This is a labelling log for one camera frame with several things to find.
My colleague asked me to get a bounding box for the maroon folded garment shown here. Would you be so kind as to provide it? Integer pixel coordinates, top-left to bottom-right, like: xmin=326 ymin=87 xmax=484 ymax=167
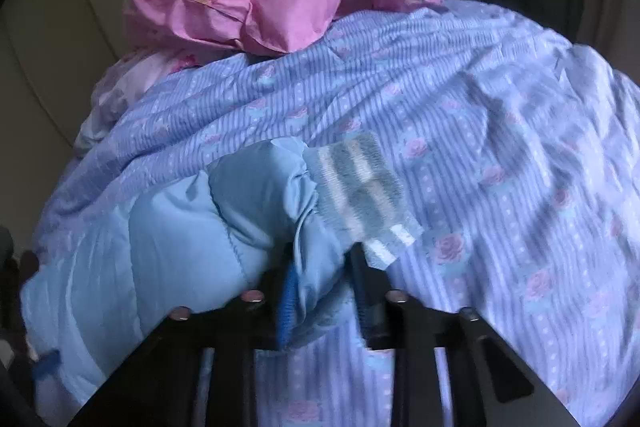
xmin=18 ymin=251 xmax=39 ymax=285

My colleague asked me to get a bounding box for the blue floral striped bedspread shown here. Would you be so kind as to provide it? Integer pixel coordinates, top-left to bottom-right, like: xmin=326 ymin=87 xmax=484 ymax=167
xmin=36 ymin=0 xmax=639 ymax=426

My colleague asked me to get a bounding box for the white pink floral pillow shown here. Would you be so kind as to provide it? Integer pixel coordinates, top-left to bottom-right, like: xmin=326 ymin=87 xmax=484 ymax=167
xmin=74 ymin=49 xmax=202 ymax=157

